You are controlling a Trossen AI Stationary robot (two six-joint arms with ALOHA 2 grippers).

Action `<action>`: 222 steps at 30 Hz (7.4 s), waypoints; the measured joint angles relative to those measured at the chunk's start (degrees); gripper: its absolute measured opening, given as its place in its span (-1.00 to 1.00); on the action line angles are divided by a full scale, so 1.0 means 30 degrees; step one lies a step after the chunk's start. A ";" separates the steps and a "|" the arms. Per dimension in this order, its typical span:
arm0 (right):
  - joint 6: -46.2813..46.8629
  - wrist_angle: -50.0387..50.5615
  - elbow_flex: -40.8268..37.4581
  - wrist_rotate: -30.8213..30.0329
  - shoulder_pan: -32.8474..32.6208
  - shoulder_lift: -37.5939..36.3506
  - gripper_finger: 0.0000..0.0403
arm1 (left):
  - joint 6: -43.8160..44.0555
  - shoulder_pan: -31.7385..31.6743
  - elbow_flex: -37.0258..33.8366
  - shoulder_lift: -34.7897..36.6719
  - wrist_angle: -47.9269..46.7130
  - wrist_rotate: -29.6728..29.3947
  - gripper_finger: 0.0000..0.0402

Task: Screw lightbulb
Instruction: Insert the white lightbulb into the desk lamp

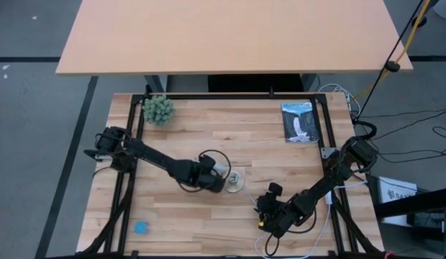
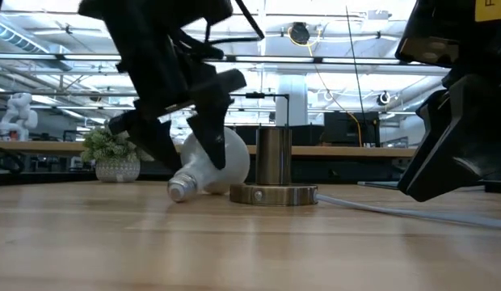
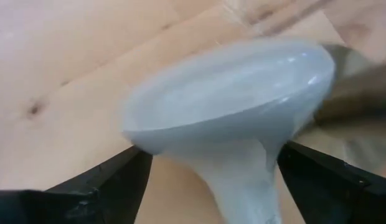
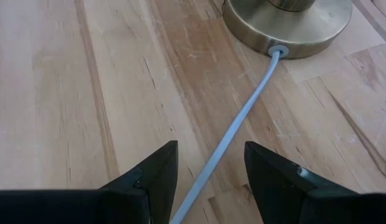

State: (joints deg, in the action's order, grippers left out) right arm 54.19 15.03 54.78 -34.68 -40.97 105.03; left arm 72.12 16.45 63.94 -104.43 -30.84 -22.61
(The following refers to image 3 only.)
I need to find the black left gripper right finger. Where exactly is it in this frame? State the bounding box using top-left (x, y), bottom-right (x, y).
top-left (277, 141), bottom-right (386, 224)

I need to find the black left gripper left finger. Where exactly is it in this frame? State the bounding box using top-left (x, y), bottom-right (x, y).
top-left (0, 145), bottom-right (154, 224)

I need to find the white flood light bulb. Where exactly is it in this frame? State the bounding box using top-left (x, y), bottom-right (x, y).
top-left (121, 37), bottom-right (337, 224)

